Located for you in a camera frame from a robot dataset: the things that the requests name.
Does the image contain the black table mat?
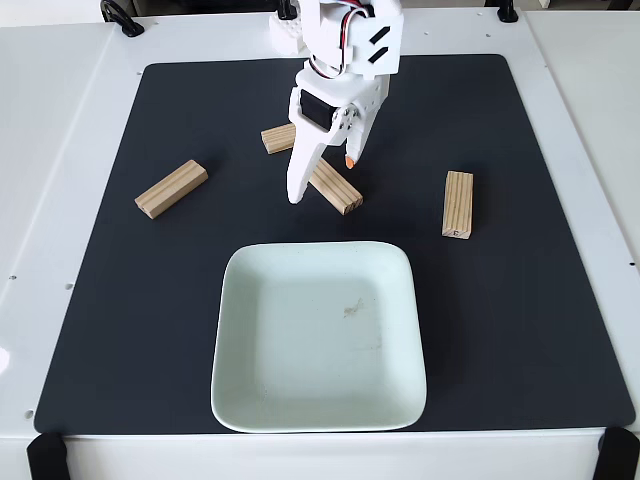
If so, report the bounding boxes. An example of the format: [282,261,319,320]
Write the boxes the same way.
[32,53,636,435]

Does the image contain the pale green square plate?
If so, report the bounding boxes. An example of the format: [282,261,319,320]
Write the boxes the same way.
[209,241,428,434]

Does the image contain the grooved wooden block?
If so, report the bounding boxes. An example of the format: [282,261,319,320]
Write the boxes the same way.
[306,158,365,217]
[260,122,298,156]
[441,170,475,242]
[133,159,209,221]

